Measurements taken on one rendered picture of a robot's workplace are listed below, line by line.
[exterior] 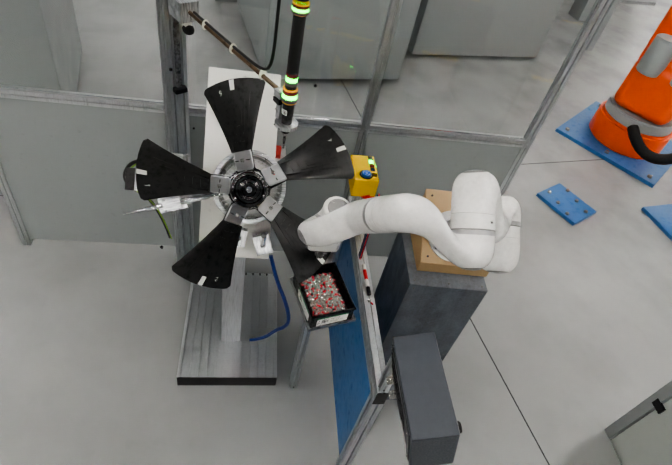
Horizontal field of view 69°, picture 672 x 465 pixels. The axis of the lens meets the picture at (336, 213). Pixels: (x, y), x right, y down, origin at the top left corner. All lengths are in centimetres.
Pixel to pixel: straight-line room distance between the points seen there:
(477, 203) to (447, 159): 150
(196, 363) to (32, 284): 101
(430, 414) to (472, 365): 168
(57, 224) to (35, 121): 67
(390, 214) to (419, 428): 48
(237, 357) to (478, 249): 165
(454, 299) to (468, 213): 86
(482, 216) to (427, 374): 41
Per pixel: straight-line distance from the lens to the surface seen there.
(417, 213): 107
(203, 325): 262
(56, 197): 287
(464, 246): 110
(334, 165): 164
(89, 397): 260
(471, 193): 112
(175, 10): 188
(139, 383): 259
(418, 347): 129
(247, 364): 251
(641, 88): 501
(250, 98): 161
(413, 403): 123
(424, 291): 186
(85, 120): 250
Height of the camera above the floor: 229
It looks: 44 degrees down
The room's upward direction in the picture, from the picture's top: 14 degrees clockwise
